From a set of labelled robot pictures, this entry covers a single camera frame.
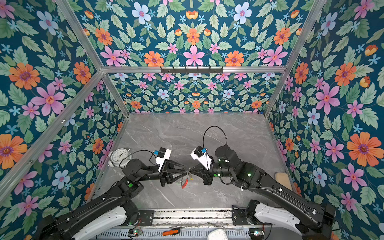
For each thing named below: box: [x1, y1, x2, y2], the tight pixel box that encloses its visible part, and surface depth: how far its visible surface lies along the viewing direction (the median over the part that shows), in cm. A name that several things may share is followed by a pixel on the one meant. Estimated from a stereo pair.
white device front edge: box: [207, 228, 229, 240], surface depth 68 cm
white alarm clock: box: [108, 148, 133, 168], surface depth 93 cm
